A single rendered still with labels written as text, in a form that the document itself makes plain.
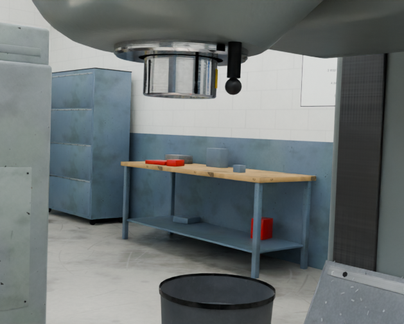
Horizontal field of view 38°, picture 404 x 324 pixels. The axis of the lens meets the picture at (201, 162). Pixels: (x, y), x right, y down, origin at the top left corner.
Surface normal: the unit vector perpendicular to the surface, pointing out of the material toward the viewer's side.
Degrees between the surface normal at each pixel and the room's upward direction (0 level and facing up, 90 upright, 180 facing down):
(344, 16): 153
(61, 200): 90
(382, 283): 63
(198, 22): 139
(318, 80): 90
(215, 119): 90
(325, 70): 90
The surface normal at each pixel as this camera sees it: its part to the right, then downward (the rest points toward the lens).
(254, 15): 0.51, 0.61
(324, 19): -0.38, 0.89
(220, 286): -0.08, -0.01
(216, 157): -0.79, 0.00
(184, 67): 0.16, 0.06
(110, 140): 0.64, 0.07
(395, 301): -0.67, -0.44
